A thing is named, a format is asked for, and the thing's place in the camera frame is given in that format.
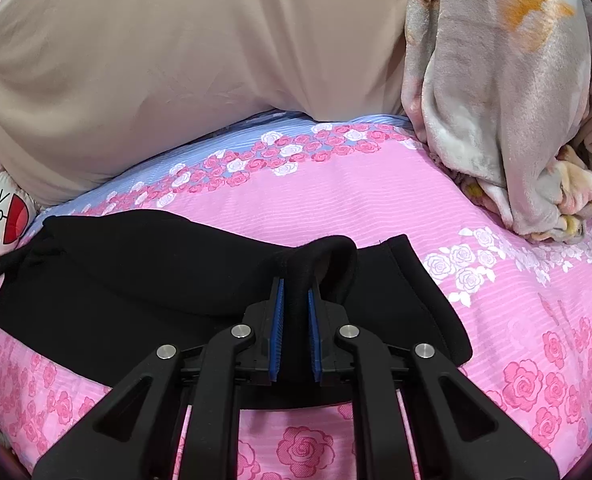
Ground black pants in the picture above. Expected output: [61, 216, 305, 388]
[0, 209, 474, 410]

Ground pink floral bed sheet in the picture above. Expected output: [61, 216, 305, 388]
[0, 113, 592, 479]

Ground grey floral blanket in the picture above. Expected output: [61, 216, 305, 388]
[401, 0, 592, 244]

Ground beige curtain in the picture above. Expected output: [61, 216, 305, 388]
[0, 0, 407, 205]

